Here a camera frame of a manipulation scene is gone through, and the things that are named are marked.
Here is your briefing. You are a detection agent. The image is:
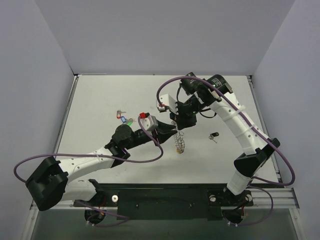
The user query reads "red tag key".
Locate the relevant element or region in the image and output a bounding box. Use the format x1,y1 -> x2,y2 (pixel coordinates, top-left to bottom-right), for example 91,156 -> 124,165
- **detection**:
116,109 -> 126,119

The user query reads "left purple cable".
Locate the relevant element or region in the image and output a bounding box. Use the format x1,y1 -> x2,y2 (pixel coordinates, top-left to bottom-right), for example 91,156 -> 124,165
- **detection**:
12,114 -> 165,228

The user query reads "blue key tag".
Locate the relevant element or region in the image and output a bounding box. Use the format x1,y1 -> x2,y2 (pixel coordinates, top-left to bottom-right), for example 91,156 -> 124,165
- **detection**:
120,116 -> 128,124

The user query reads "white disc wire keyring holder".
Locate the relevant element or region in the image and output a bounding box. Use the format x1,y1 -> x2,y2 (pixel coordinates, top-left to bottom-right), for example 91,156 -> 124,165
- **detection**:
171,120 -> 185,152

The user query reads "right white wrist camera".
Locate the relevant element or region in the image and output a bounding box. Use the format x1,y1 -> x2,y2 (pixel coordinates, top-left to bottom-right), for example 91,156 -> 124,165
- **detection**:
156,94 -> 178,115

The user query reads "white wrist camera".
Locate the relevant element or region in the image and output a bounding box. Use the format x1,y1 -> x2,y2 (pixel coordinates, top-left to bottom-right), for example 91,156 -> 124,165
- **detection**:
156,94 -> 178,115
138,112 -> 159,132

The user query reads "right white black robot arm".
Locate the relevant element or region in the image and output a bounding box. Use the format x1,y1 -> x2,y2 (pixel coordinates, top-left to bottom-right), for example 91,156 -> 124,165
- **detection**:
158,72 -> 280,205

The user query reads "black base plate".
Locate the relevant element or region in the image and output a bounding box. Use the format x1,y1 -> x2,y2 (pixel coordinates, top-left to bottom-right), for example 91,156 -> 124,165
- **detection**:
85,180 -> 254,221

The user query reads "black tag key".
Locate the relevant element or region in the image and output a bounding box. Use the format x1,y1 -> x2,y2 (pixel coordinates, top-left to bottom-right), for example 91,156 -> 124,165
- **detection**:
208,132 -> 220,144

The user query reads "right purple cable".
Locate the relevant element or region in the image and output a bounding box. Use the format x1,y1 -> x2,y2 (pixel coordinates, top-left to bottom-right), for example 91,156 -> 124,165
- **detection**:
156,76 -> 298,227

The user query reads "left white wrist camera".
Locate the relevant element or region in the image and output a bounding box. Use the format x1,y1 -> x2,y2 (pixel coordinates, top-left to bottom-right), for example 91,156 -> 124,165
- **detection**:
138,112 -> 159,132

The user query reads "green key tag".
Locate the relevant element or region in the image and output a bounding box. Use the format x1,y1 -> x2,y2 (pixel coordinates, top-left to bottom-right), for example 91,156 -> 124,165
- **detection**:
125,118 -> 135,126

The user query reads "purple cable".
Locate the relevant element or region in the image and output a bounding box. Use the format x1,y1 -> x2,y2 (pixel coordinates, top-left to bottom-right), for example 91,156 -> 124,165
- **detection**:
12,114 -> 165,228
156,76 -> 298,227

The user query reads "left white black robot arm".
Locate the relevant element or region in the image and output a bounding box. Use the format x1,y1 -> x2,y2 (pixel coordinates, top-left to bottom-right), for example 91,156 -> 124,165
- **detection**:
25,122 -> 177,211

